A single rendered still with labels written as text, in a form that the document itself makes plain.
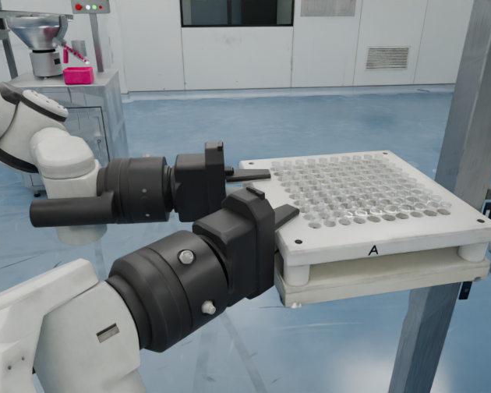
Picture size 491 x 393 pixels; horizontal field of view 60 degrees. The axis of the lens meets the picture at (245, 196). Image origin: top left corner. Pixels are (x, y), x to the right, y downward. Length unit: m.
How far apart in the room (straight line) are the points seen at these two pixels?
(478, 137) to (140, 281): 0.55
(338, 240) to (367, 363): 1.39
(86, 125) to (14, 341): 2.67
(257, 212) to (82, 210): 0.23
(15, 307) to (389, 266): 0.37
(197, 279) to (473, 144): 0.50
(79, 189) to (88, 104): 2.34
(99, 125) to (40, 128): 2.13
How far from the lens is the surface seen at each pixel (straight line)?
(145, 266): 0.35
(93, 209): 0.53
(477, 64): 0.71
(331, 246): 0.44
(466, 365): 1.95
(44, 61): 3.14
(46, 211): 0.55
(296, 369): 1.75
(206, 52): 5.59
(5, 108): 0.80
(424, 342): 0.93
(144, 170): 0.54
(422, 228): 0.49
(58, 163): 0.56
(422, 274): 0.51
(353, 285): 0.48
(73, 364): 0.34
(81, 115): 2.91
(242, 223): 0.40
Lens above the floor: 1.31
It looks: 27 degrees down
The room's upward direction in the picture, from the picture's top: straight up
